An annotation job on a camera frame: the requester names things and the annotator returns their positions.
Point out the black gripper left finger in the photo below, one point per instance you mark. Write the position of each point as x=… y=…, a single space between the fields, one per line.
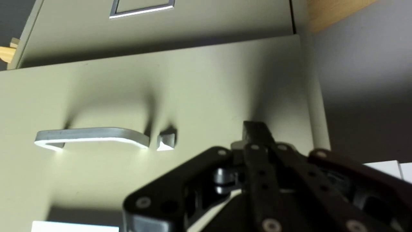
x=177 y=198

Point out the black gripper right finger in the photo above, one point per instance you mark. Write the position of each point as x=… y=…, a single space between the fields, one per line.
x=319 y=192

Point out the beige file drawer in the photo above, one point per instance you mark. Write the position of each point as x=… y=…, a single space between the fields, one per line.
x=60 y=30
x=203 y=92

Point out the beige file cabinet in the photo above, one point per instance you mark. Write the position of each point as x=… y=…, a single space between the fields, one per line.
x=311 y=82

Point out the silver drawer latch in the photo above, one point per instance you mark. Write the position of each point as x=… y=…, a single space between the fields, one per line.
x=166 y=139

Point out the silver label holder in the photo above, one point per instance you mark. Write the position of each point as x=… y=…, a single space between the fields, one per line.
x=114 y=12

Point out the silver drawer handle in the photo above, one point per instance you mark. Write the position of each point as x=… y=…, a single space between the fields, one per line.
x=56 y=139

